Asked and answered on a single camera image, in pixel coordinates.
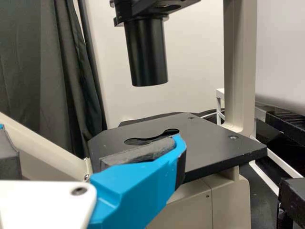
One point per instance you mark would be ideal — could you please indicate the cream microscope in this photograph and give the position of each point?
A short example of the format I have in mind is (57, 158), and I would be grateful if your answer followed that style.
(214, 148)

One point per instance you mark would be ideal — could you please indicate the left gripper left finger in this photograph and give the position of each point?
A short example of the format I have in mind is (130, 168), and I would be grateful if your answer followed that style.
(8, 157)

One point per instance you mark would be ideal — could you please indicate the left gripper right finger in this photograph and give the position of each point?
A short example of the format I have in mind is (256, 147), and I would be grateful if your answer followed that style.
(133, 186)

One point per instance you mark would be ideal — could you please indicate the white frame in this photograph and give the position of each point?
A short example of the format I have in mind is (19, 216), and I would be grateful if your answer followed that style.
(219, 105)

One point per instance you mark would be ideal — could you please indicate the white box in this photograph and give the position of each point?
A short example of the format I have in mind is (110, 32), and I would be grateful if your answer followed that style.
(195, 59)

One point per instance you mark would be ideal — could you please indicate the black platform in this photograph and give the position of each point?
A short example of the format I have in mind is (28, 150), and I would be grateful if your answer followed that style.
(288, 124)

